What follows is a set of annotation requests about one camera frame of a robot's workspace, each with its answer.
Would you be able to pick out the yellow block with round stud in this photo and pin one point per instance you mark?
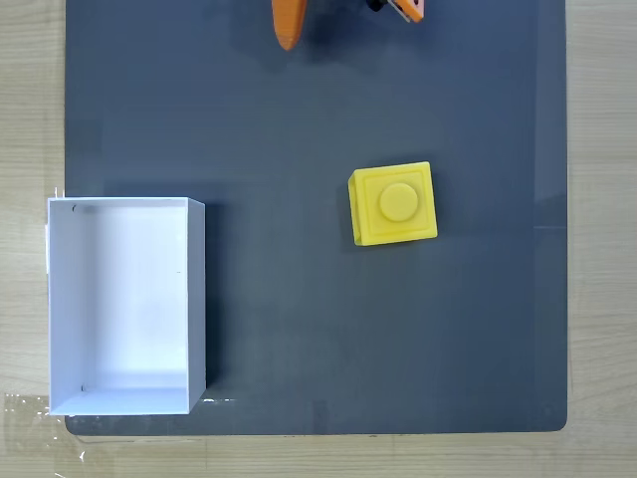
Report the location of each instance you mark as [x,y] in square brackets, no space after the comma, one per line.
[398,204]

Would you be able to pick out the white open box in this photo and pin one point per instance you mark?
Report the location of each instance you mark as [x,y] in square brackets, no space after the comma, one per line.
[124,299]

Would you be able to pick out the dark grey table mat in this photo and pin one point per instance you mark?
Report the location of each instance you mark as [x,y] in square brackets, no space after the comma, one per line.
[348,323]

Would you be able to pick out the clear tape patch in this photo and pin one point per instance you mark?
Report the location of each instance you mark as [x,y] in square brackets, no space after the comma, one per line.
[30,433]

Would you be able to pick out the orange camera mount with board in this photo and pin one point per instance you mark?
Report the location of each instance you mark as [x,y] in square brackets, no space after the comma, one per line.
[410,10]

